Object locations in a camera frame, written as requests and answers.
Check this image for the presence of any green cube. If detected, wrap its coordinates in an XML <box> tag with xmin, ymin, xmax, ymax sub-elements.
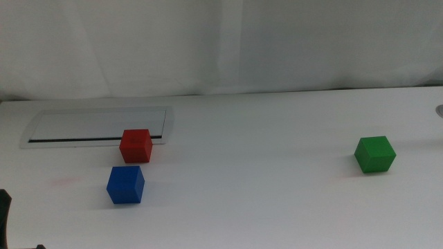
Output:
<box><xmin>354</xmin><ymin>136</ymin><xmax>397</xmax><ymax>174</ymax></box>

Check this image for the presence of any red cube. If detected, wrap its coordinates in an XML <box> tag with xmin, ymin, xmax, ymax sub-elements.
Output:
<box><xmin>118</xmin><ymin>129</ymin><xmax>154</xmax><ymax>164</ymax></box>

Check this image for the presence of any silver table cable flap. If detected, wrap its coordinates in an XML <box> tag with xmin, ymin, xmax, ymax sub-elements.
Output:
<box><xmin>19</xmin><ymin>106</ymin><xmax>175</xmax><ymax>149</ymax></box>

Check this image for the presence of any white fabric backdrop curtain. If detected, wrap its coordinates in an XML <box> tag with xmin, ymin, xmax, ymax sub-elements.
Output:
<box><xmin>0</xmin><ymin>0</ymin><xmax>443</xmax><ymax>102</ymax></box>

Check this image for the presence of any blue cube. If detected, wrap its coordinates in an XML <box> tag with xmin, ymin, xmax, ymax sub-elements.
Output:
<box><xmin>106</xmin><ymin>165</ymin><xmax>145</xmax><ymax>205</ymax></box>

